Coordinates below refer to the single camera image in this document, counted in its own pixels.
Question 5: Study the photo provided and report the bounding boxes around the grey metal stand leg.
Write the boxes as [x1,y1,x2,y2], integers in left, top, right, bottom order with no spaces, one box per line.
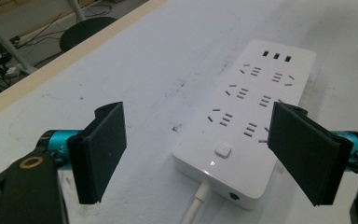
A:
[0,8,38,76]
[66,0,87,22]

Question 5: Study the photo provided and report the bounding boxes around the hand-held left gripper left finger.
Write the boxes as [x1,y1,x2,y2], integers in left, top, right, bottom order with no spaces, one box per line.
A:
[65,101,128,205]

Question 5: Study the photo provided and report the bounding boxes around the white power strip cable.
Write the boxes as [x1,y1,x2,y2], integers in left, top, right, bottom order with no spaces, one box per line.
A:
[181,179,213,224]

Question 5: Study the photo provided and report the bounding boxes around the white power strip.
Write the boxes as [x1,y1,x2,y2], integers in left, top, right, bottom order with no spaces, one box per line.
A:
[171,39,317,211]

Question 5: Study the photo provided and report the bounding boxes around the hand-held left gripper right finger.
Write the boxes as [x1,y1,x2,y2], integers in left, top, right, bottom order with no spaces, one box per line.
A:
[267,102,354,207]

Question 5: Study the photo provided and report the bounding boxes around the black floor cables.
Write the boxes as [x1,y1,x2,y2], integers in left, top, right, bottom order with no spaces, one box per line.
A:
[0,0,113,104]

